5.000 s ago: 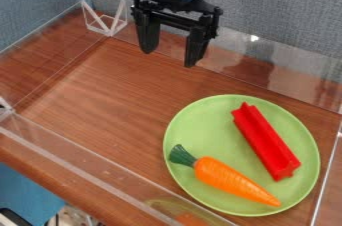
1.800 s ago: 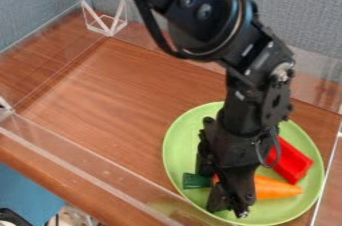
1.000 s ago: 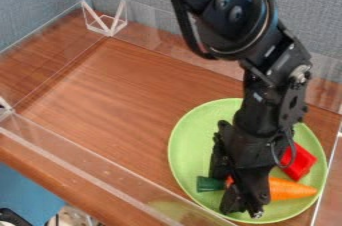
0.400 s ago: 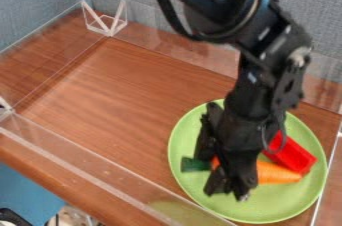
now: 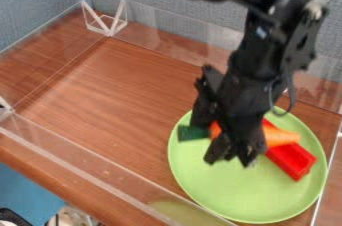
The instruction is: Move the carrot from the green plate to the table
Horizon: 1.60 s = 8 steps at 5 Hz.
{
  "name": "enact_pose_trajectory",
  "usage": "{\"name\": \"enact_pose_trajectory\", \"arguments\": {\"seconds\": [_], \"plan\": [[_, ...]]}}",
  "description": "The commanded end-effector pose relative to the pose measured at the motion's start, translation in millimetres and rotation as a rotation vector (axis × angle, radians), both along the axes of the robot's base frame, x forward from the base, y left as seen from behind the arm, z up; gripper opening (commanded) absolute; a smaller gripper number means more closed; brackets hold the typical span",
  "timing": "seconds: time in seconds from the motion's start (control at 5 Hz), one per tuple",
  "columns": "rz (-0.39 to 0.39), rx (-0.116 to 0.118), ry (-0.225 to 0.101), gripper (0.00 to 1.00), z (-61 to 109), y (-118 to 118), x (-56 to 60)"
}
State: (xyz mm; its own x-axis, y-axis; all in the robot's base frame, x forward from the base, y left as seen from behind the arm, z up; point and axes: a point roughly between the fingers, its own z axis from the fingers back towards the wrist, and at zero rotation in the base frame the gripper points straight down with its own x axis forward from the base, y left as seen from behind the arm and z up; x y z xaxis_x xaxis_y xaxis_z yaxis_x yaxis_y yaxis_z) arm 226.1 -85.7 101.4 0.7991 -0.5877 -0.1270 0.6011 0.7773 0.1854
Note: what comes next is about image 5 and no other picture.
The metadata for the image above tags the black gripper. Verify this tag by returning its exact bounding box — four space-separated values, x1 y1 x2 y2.
190 65 293 167

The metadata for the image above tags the orange toy carrot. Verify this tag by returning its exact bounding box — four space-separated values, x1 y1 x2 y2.
176 120 302 149

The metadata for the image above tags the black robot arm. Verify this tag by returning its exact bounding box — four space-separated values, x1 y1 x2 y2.
190 0 330 166

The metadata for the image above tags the green plate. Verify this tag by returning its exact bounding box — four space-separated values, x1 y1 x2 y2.
168 114 329 224

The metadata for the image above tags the red plastic block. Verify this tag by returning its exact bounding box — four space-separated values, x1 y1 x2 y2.
259 117 319 182

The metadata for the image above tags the clear acrylic corner bracket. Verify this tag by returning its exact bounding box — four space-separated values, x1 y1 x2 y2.
80 0 128 37

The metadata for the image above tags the clear acrylic enclosure wall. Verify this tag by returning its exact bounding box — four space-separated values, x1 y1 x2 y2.
0 0 342 226

